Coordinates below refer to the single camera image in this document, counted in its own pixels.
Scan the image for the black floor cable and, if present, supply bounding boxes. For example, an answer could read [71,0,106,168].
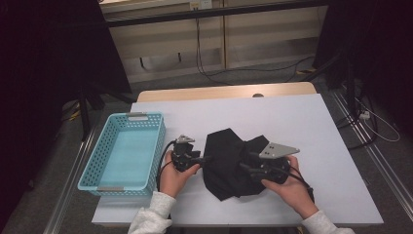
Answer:
[335,94,380,151]

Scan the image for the hand-held gripper black cable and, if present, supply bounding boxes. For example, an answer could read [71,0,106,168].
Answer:
[156,140,177,193]
[285,165,316,203]

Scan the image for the right hand-held gripper black cable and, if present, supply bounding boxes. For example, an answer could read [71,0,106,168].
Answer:
[285,165,316,203]

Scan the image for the person's right hand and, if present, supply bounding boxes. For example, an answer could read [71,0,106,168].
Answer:
[261,155,319,219]

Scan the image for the white table cover sheet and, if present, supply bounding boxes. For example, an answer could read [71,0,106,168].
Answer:
[92,93,384,227]

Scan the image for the light blue plastic basket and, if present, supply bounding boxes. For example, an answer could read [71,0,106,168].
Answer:
[77,111,168,198]

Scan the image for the white wall socket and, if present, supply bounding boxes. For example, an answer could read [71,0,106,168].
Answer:
[189,0,212,10]

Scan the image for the black stand leg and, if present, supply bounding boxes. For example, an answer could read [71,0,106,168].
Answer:
[77,84,137,142]
[300,53,358,111]

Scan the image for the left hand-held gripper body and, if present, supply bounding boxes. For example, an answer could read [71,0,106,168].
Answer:
[170,135,203,173]

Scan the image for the person's left hand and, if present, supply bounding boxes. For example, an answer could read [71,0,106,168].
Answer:
[159,151,201,199]

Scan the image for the left hand-held gripper black cable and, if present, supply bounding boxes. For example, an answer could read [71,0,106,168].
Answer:
[156,140,177,193]

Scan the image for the black curtain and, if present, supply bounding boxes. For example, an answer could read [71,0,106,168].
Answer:
[313,0,413,137]
[0,0,132,225]

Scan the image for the white floor cable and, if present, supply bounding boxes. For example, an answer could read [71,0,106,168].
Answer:
[354,97,401,143]

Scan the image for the black hanging wall cable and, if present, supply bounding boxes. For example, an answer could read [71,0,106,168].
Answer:
[194,18,316,87]

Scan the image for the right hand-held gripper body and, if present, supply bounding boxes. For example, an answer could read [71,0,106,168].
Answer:
[256,141,300,184]

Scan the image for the black shorts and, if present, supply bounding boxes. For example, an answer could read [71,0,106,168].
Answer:
[202,128,271,202]

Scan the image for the yellow floor cable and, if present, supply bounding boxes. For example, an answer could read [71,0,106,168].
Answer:
[66,108,82,122]

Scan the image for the black horizontal bar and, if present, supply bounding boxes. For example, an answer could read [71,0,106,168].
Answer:
[105,0,329,28]

